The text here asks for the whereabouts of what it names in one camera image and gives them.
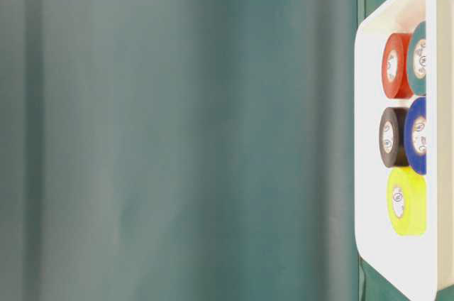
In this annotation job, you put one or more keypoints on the white plastic tray case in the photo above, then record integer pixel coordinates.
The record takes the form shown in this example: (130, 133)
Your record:
(418, 266)

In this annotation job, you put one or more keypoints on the yellow tape roll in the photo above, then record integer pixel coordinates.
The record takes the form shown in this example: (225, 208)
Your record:
(406, 201)

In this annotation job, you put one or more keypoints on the red tape roll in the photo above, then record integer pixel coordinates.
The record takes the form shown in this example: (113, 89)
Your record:
(394, 77)

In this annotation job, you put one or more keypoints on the black tape roll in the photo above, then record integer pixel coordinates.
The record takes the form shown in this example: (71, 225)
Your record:
(391, 137)

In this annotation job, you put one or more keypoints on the green table cloth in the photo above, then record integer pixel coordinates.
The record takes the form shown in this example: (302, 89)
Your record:
(180, 150)

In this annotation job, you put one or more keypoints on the blue tape roll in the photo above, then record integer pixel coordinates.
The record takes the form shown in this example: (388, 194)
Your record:
(415, 135)

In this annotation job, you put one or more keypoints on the teal tape roll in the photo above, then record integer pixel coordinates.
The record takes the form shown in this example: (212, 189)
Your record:
(416, 60)

